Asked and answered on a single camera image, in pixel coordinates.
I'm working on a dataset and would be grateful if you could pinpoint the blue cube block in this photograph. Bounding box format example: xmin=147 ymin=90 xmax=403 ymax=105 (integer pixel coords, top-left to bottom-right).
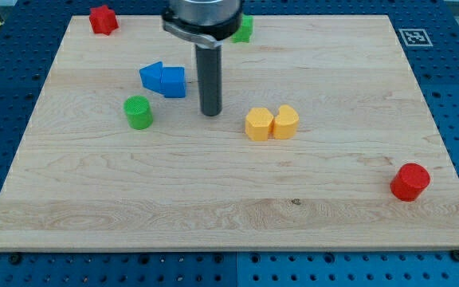
xmin=161 ymin=67 xmax=186 ymax=98

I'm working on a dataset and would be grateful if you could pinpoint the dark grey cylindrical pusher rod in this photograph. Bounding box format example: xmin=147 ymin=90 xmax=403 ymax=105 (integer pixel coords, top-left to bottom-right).
xmin=195 ymin=45 xmax=222 ymax=116

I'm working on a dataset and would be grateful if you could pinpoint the red star block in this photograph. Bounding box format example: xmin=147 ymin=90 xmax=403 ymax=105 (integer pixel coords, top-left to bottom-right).
xmin=88 ymin=5 xmax=119 ymax=35

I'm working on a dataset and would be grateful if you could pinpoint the yellow hexagon block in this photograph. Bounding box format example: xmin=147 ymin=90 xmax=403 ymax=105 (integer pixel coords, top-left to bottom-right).
xmin=245 ymin=108 xmax=274 ymax=141

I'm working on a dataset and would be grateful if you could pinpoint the white fiducial marker tag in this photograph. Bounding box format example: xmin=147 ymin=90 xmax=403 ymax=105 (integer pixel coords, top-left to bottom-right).
xmin=398 ymin=29 xmax=433 ymax=47

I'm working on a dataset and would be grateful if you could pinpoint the red cylinder block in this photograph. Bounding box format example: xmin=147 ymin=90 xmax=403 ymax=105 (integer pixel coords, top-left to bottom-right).
xmin=390 ymin=163 xmax=431 ymax=202

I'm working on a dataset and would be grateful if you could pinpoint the green star block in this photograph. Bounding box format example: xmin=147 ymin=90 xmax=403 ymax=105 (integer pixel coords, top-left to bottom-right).
xmin=231 ymin=14 xmax=253 ymax=43

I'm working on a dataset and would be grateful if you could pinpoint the blue triangle block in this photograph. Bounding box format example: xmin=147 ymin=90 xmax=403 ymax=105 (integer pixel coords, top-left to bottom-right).
xmin=139 ymin=61 xmax=163 ymax=93

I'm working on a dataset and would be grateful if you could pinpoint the wooden board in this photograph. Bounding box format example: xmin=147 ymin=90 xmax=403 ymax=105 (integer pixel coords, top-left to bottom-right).
xmin=0 ymin=15 xmax=459 ymax=253

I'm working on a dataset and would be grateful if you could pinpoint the yellow heart block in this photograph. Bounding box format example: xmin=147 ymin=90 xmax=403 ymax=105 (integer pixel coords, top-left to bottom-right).
xmin=273 ymin=104 xmax=300 ymax=140

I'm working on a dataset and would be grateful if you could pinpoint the green cylinder block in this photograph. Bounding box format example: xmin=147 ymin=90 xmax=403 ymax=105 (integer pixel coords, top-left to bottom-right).
xmin=124 ymin=95 xmax=154 ymax=130

